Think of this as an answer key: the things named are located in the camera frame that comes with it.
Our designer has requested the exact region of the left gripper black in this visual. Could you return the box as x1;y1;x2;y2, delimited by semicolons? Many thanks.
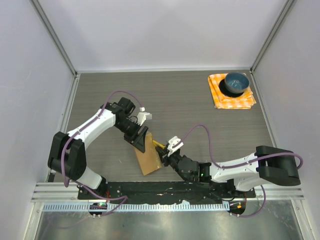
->
115;118;148;152

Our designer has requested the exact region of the brown cardboard express box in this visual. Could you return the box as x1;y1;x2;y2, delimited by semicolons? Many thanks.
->
134;132;162;176

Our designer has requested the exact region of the yellow utility knife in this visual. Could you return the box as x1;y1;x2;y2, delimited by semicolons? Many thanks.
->
152;140;165;149

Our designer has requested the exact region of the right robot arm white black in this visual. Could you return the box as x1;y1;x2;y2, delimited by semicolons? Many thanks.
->
155;145;302;198

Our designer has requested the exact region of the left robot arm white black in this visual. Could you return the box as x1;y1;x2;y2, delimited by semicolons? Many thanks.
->
47;97;152;200

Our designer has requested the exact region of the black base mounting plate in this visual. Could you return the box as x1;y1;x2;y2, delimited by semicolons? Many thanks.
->
78;181;256;204

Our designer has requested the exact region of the orange checkered cloth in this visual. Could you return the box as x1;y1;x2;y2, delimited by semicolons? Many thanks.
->
207;73;257;110

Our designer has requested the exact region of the blue ceramic bowl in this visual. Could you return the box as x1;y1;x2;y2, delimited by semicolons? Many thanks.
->
224;72;251;94

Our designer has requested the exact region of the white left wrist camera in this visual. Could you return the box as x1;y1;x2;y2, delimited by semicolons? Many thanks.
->
136;107;153;126

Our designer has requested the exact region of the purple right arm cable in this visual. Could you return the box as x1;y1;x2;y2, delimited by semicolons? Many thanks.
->
176;123;305;218

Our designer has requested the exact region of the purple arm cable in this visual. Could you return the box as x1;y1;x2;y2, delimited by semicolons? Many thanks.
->
176;123;305;218
61;90;146;216

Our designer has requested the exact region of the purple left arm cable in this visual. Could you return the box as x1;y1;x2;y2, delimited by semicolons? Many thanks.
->
61;90;146;216

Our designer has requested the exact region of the white slotted cable duct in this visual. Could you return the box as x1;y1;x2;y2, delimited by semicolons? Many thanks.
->
42;201;230;213

